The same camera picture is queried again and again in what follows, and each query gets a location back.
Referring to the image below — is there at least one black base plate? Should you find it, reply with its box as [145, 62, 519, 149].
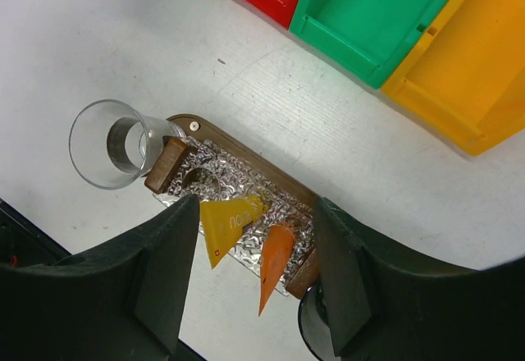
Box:
[0, 199, 71, 267]

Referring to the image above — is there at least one brown wooden oval tray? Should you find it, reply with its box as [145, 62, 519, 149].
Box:
[166, 112, 321, 222]

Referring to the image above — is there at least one dark tinted cup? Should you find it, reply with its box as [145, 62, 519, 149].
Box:
[298, 282, 338, 360]

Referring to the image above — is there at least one yellow bin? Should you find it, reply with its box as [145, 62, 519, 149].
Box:
[381, 0, 524, 156]

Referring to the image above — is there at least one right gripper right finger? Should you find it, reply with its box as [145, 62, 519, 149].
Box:
[313, 198, 524, 360]

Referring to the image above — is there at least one clear plastic cup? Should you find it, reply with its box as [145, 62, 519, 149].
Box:
[68, 99, 186, 190]

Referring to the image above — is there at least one clear rack with brown ends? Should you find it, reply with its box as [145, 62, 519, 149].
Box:
[153, 137, 319, 299]

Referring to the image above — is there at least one middle green bin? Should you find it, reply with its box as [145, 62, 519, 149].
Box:
[290, 0, 448, 89]

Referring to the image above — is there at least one orange toothpaste tube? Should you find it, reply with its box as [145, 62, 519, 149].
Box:
[258, 222, 295, 316]
[199, 194, 270, 268]

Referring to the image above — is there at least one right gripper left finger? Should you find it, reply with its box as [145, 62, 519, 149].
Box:
[1, 195, 199, 360]

